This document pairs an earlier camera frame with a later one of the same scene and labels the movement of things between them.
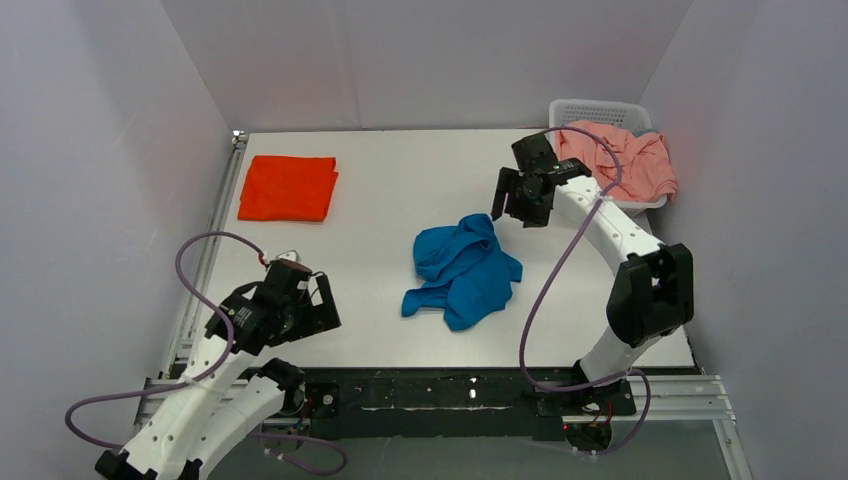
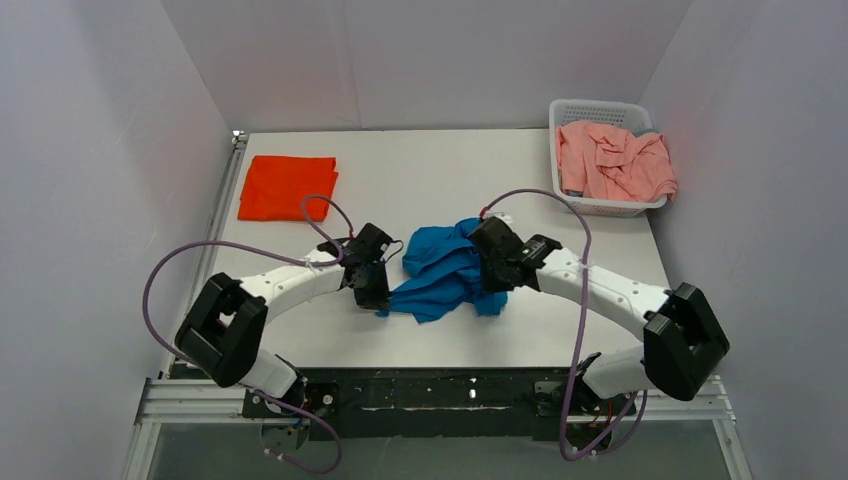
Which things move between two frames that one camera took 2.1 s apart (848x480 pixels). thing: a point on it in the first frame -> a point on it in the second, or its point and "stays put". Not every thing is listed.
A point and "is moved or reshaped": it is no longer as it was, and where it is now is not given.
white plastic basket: [625, 115] stays put
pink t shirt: [647, 171] stays put
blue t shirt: [465, 271] is moved or reshaped
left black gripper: [308, 307] -> [370, 282]
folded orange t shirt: [289, 188] stays put
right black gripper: [520, 196] -> [494, 266]
